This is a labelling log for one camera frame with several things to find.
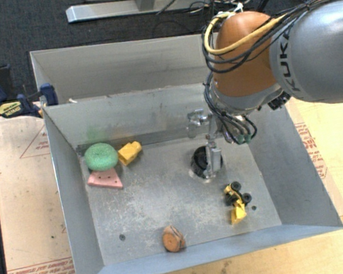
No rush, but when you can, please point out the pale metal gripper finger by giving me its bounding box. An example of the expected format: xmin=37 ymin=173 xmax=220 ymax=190
xmin=210 ymin=145 xmax=226 ymax=174
xmin=203 ymin=142 xmax=216 ymax=181

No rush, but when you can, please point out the black round wheel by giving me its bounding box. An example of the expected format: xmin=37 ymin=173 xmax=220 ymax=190
xmin=187 ymin=143 xmax=227 ymax=182

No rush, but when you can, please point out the yellow toy truck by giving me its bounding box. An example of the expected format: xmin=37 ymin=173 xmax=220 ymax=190
xmin=222 ymin=179 xmax=256 ymax=226

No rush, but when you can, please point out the grey metal bin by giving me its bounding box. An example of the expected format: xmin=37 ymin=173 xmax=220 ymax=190
xmin=29 ymin=9 xmax=343 ymax=274

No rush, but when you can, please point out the yellow toy block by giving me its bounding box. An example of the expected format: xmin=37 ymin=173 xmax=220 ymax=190
xmin=116 ymin=140 xmax=145 ymax=168

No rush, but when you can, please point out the brown wooden disc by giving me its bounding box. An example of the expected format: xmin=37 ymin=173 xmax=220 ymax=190
xmin=159 ymin=223 xmax=187 ymax=255

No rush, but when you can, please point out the pink watermelon slice toy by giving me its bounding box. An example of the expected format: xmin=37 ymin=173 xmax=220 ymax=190
xmin=85 ymin=166 xmax=124 ymax=194

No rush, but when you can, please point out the brown cardboard board red print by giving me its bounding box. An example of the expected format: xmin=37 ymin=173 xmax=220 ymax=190
xmin=0 ymin=56 xmax=343 ymax=274

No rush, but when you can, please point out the green ring sponge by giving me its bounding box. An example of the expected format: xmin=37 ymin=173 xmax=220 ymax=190
xmin=82 ymin=140 xmax=121 ymax=174

